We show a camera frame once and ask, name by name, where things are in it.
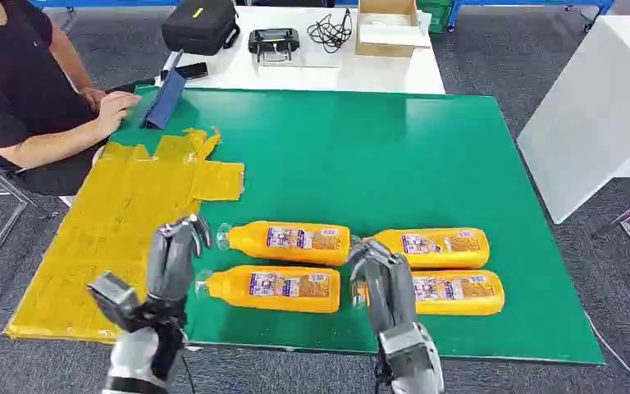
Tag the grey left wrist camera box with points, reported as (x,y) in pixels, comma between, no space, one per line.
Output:
(113,299)

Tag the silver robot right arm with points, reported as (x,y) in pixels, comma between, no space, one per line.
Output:
(413,359)

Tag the blue tablet case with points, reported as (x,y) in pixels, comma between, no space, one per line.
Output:
(164,103)

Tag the large white table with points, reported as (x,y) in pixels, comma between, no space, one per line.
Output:
(592,119)

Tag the black handheld controller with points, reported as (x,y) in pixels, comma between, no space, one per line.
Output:
(273,41)

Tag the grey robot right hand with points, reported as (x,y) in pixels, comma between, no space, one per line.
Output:
(388,288)

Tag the person's hand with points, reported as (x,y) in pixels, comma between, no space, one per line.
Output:
(92,98)
(116,111)

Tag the orange drink bottle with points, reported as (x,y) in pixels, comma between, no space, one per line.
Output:
(440,249)
(293,245)
(456,293)
(277,289)

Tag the person's left hand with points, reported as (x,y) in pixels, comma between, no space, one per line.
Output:
(92,98)

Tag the cardboard box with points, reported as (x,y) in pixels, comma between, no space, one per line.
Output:
(383,50)

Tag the green table mat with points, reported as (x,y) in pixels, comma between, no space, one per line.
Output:
(375,163)

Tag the white paper sheet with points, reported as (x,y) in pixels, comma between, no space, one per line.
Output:
(391,32)

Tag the blue metal rack frame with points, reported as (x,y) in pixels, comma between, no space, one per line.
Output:
(510,2)

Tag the person's right hand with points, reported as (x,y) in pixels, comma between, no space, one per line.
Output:
(116,111)

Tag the green plastic crate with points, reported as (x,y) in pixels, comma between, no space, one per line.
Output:
(434,13)

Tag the black carry bag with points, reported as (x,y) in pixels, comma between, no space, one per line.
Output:
(198,24)

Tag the yellow sheet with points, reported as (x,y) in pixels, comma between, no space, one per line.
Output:
(103,217)

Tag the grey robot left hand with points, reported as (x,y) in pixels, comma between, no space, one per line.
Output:
(171,261)

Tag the person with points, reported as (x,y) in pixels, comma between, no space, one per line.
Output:
(10,81)

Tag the black phone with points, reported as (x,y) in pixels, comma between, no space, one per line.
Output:
(193,71)

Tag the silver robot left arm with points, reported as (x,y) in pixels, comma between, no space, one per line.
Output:
(130,356)

